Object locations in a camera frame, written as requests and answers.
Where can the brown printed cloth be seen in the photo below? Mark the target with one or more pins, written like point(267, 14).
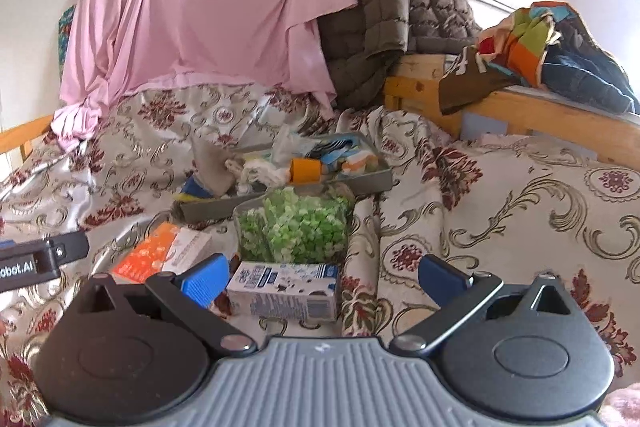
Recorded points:
point(475, 82)

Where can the pale wooden bed frame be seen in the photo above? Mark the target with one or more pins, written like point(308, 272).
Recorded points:
point(550, 117)

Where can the floral bedspread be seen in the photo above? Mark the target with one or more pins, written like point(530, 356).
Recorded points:
point(500, 217)

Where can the yellow cartoon towel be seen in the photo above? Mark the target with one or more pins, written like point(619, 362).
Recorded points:
point(187, 189)

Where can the navy striped sock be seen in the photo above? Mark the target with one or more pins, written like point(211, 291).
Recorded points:
point(330, 146)

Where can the grey tray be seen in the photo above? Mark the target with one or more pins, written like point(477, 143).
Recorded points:
point(374, 182)

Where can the orange wooden bed rail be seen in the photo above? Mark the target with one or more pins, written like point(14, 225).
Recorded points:
point(25, 132)

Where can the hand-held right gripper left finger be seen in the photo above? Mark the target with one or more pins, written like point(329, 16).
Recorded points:
point(205, 282)

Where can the blue denim garment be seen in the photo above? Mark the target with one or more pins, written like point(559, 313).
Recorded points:
point(585, 72)

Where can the pastel striped cloth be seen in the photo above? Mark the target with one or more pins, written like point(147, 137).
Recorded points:
point(350, 164)

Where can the blue white milk carton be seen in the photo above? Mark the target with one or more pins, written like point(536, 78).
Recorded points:
point(280, 292)

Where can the teal wall poster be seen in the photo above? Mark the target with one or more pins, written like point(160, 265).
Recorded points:
point(66, 37)

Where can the brown quilted jacket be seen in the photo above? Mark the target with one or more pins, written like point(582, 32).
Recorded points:
point(400, 7)

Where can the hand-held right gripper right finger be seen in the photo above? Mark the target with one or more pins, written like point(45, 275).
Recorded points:
point(442, 282)

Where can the orange cup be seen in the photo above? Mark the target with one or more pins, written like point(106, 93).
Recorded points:
point(305, 170)

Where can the pink fluffy garment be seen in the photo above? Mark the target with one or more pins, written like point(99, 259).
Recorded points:
point(625, 407)

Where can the orange carton box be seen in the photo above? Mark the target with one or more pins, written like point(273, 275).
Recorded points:
point(142, 254)

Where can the colourful patchwork blanket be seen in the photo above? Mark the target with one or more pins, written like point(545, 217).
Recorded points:
point(520, 42)

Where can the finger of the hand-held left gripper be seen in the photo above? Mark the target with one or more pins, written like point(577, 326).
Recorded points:
point(70, 247)

